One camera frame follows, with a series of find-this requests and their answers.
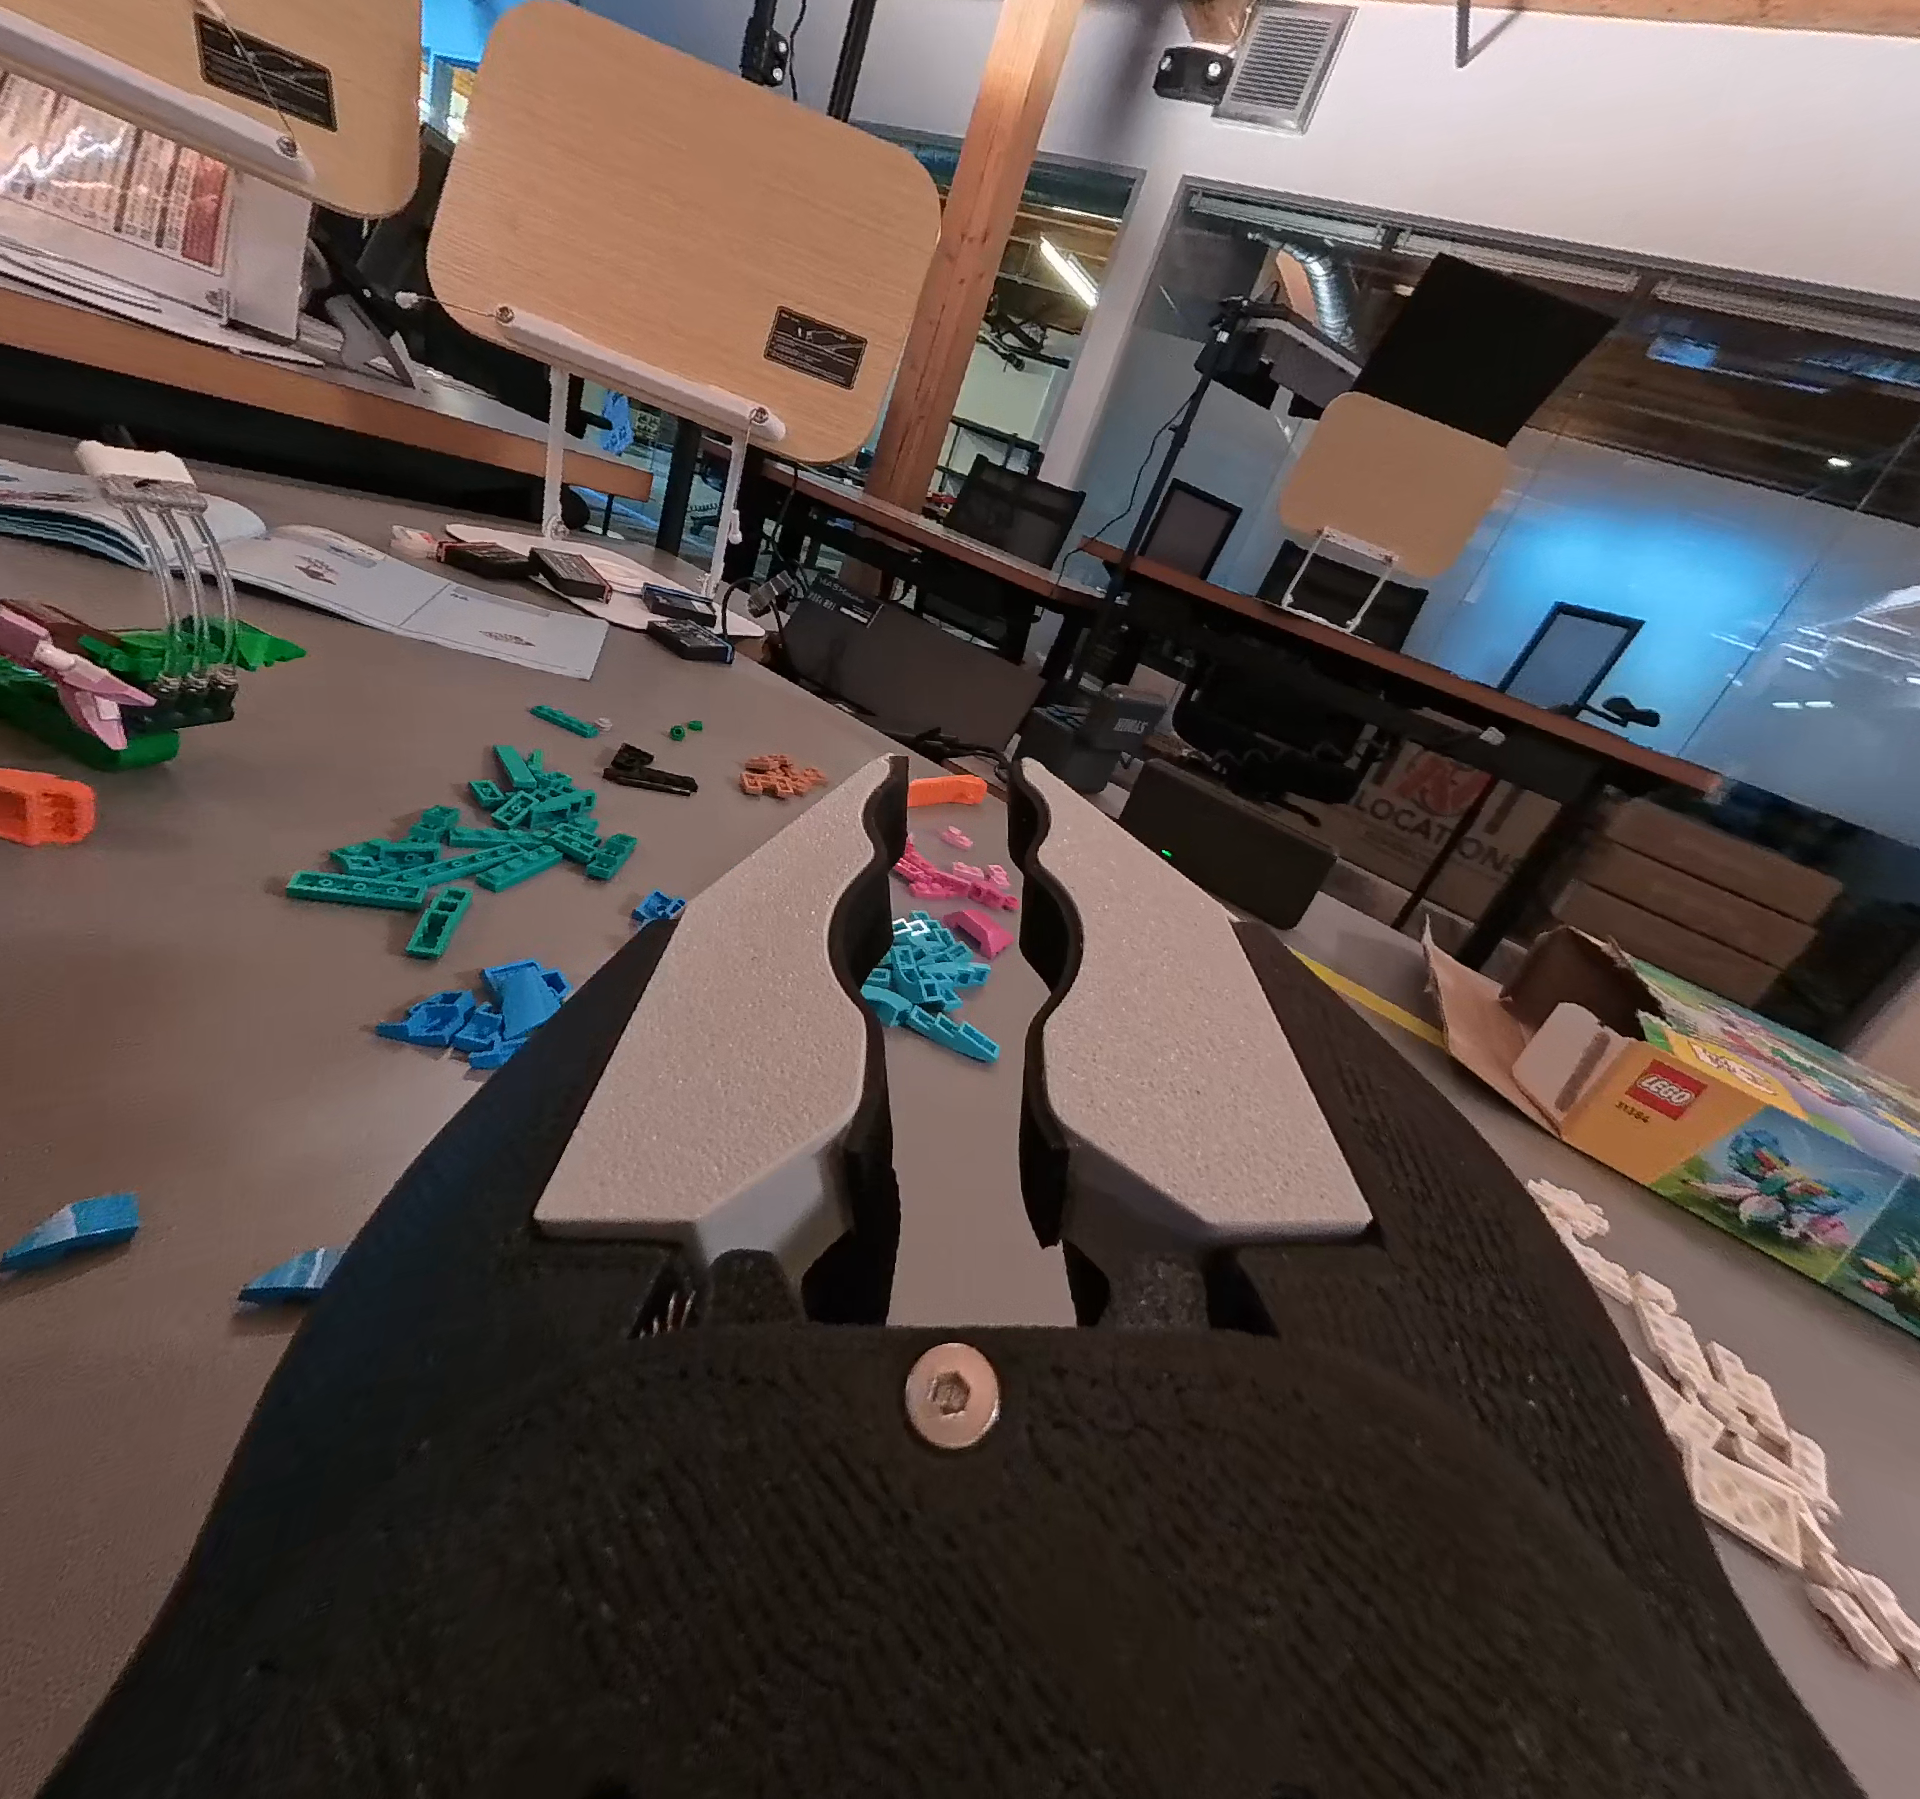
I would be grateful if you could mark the lego instruction booklet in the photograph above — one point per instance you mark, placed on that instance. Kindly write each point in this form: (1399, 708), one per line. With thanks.
(375, 594)

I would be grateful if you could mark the pile of white lego pieces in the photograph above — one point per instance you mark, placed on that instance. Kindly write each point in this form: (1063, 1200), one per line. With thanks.
(1725, 1436)

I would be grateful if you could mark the black power box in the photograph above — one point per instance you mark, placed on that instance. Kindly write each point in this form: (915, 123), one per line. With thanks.
(1230, 846)

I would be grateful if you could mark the stack of cardboard boxes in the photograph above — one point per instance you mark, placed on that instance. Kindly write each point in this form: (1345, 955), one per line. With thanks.
(1694, 887)

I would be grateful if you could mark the orange brick separator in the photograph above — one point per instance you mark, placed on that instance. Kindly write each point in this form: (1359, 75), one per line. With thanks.
(46, 805)

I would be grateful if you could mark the green leaf lego flower model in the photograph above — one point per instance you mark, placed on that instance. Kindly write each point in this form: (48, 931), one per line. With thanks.
(193, 653)

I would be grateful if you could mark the white tray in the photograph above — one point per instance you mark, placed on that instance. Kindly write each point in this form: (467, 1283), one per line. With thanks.
(676, 225)

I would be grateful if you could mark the pile of blue lego pieces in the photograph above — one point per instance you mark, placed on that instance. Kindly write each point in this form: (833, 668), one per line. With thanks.
(481, 1011)

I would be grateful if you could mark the white vent grille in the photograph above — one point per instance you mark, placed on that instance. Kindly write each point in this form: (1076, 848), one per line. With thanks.
(1281, 60)

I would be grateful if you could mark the colourful lego box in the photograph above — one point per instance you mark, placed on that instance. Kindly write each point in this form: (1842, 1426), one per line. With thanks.
(1725, 1124)

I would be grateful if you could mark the black battery red edge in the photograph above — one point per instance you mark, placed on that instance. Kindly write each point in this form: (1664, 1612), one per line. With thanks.
(488, 560)
(569, 572)

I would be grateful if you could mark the brown top office desk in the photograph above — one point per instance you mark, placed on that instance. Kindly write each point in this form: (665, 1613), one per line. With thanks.
(1427, 676)
(931, 533)
(302, 402)

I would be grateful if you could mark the black carrying case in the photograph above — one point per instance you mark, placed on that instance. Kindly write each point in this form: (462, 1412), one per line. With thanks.
(915, 666)

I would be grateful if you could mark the pile of teal lego plates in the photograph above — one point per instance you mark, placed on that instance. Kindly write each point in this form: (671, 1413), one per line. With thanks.
(463, 857)

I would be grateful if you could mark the black mesh office chair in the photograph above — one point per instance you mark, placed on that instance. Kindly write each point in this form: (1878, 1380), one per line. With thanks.
(1014, 524)

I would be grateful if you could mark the narrow single teal lego plate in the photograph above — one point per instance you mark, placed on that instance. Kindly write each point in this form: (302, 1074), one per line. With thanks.
(568, 718)

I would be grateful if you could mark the black square panel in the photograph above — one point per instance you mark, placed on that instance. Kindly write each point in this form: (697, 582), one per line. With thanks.
(1480, 342)

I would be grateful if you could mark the wooden support post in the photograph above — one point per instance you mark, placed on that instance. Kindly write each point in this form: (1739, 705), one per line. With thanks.
(991, 212)

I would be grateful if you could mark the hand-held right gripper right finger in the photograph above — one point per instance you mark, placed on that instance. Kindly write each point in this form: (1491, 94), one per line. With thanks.
(1186, 1077)

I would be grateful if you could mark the orange curved lego piece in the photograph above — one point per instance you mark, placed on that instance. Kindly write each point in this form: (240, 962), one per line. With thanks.
(948, 788)

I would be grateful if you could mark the black battery charger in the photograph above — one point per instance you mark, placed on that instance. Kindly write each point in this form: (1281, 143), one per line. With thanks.
(1095, 733)

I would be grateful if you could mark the pile of turquoise lego pieces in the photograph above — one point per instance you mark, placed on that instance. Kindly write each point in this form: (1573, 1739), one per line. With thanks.
(931, 989)

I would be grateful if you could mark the pile of pink lego pieces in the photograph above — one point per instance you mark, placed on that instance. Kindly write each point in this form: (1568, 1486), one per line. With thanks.
(960, 887)

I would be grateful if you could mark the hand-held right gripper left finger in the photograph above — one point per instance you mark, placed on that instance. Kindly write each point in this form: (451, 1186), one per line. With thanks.
(708, 1065)

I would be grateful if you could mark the clear acrylic sign holder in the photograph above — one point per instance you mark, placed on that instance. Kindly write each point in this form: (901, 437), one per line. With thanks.
(121, 193)

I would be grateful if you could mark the clear memory card case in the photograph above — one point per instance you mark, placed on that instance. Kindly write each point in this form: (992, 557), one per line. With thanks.
(421, 541)

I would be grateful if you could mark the black camera tripod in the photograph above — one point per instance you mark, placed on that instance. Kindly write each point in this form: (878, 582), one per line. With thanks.
(1198, 480)

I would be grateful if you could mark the black battery blue edge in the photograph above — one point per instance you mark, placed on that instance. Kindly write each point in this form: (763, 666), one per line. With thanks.
(695, 639)
(676, 600)

